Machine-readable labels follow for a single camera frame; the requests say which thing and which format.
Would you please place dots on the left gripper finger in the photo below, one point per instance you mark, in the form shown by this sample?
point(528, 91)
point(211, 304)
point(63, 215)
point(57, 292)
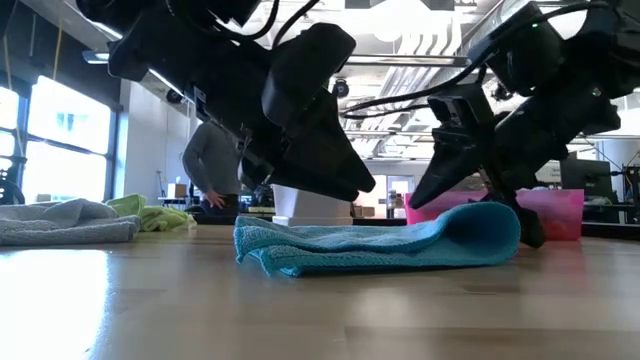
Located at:
point(330, 150)
point(300, 182)

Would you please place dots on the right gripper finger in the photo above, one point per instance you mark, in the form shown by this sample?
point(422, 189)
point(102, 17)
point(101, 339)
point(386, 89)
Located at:
point(455, 160)
point(530, 230)

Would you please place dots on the pink plastic bin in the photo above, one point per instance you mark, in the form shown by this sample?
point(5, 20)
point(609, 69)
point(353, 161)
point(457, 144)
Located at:
point(560, 215)

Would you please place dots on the blue microfiber towel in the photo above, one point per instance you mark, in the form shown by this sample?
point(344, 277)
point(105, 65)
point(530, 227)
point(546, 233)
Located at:
point(375, 250)

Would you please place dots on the grey microfiber towel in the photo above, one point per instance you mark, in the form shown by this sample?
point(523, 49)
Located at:
point(60, 225)

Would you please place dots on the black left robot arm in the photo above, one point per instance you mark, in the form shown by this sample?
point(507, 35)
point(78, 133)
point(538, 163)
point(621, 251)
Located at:
point(175, 45)

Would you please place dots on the lime microfiber towel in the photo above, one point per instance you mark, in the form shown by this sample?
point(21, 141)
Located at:
point(160, 217)

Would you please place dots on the white faceted plant pot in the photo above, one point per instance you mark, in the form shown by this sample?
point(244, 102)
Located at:
point(310, 205)

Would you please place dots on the person's feet in shoes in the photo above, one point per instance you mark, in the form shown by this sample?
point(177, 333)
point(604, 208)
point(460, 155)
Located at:
point(212, 160)

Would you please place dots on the black desktop monitor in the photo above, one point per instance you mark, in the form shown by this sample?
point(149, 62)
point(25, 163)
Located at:
point(585, 180)

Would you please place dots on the cardboard box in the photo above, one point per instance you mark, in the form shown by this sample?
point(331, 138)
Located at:
point(176, 190)

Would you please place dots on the black ceiling camera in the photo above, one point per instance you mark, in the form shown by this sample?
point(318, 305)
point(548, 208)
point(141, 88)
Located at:
point(341, 89)
point(174, 96)

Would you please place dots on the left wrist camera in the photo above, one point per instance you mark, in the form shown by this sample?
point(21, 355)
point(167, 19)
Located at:
point(305, 65)

